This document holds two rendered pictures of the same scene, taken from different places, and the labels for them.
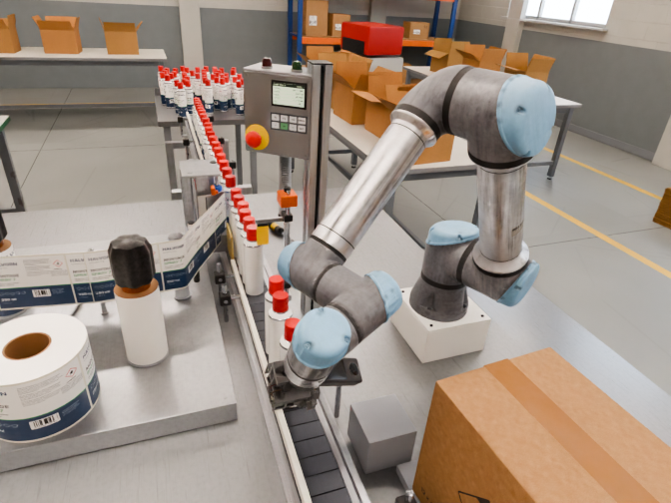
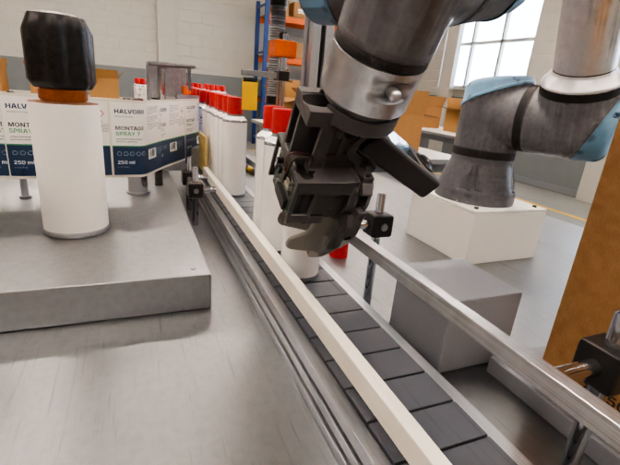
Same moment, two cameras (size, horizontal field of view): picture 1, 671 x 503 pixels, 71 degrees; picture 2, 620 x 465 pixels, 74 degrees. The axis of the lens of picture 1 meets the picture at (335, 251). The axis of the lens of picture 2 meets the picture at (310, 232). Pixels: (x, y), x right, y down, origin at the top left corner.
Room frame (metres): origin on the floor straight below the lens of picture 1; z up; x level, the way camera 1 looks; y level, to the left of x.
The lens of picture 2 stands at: (0.21, 0.08, 1.11)
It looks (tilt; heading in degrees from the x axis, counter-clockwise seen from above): 19 degrees down; 357
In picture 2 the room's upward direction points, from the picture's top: 5 degrees clockwise
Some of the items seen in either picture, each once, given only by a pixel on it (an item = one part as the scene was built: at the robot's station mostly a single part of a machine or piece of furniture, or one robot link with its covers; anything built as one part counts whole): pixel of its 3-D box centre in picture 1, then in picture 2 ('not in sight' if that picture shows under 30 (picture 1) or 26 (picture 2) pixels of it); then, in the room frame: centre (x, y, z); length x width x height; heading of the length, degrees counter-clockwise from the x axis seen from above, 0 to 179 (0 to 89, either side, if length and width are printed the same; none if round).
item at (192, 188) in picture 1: (205, 207); (173, 117); (1.35, 0.42, 1.01); 0.14 x 0.13 x 0.26; 21
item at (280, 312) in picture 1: (280, 333); (280, 182); (0.80, 0.11, 0.98); 0.05 x 0.05 x 0.20
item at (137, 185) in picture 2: (179, 266); (136, 147); (1.05, 0.41, 0.97); 0.05 x 0.05 x 0.19
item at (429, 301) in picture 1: (440, 288); (478, 172); (1.02, -0.28, 0.98); 0.15 x 0.15 x 0.10
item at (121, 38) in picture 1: (123, 35); (105, 82); (6.02, 2.67, 0.97); 0.48 x 0.47 x 0.37; 25
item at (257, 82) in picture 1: (285, 111); not in sight; (1.12, 0.14, 1.38); 0.17 x 0.10 x 0.19; 76
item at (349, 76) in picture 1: (360, 93); not in sight; (3.57, -0.11, 0.97); 0.45 x 0.44 x 0.37; 115
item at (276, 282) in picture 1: (276, 316); (270, 172); (0.86, 0.12, 0.98); 0.05 x 0.05 x 0.20
